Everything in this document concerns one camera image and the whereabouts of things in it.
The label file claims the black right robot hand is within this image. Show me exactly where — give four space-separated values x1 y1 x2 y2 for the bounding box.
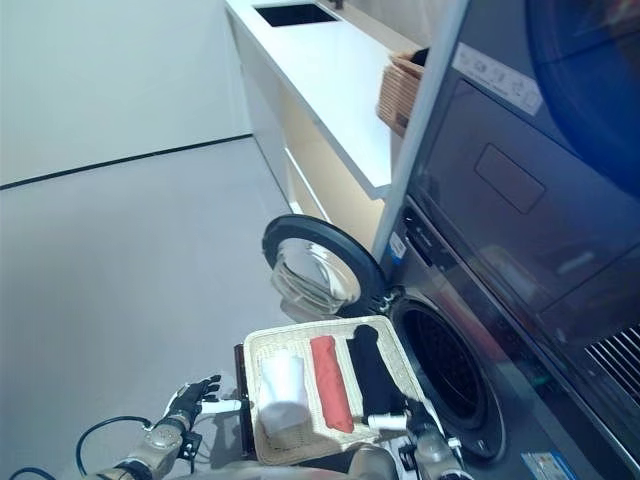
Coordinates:
367 397 445 439

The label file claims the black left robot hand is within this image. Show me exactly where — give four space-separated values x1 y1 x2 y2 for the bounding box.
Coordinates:
164 374 242 432

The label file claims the black cloth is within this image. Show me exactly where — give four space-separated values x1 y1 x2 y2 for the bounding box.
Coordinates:
346 324 407 417

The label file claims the white cloth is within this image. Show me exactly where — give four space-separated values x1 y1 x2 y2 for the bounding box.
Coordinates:
257 349 310 435

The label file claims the red cloth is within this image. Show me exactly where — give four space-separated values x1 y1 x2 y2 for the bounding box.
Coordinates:
309 335 355 432

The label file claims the front-load washing machine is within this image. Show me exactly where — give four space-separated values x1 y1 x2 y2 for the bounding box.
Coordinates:
404 0 640 401

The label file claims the dark glossy stool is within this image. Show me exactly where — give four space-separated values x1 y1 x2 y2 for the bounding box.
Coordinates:
232 342 261 459

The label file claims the cream woven tray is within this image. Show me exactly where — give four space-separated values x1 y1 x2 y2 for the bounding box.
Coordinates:
243 314 436 461

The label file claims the round glass washer door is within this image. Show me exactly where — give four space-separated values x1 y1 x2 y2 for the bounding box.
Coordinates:
262 214 386 317

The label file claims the brown wicker basket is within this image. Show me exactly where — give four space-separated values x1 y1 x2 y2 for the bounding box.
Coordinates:
375 47 431 137

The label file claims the white counter cabinet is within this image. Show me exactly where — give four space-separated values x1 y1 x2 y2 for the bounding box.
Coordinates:
224 0 431 251

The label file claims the black sink basin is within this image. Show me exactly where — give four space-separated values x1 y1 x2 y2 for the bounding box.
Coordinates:
252 2 339 27

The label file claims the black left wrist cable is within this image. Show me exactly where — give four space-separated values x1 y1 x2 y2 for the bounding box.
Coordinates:
0 414 152 480

